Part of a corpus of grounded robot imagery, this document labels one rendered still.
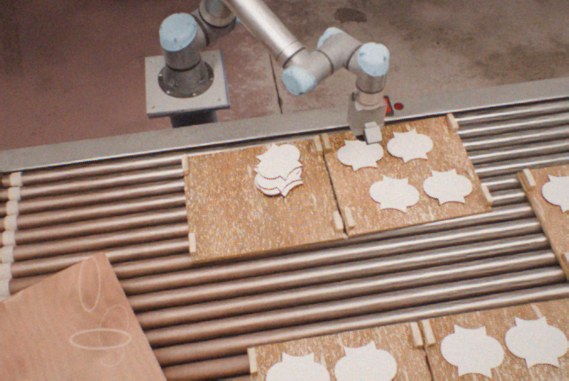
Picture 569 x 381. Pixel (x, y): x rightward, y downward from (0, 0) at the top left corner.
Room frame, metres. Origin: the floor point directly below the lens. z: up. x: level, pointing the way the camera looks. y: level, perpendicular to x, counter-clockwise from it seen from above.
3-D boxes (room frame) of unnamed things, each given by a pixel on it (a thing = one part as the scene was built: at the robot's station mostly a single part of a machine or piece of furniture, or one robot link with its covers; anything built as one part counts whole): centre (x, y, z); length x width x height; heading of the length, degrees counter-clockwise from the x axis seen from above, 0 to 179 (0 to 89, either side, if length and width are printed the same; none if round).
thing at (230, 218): (0.96, 0.07, 0.93); 0.41 x 0.35 x 0.02; 99
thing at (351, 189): (1.03, -0.34, 0.93); 0.41 x 0.35 x 0.02; 100
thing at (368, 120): (1.07, -0.23, 1.13); 0.12 x 0.09 x 0.16; 14
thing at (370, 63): (1.10, -0.22, 1.29); 0.09 x 0.08 x 0.11; 43
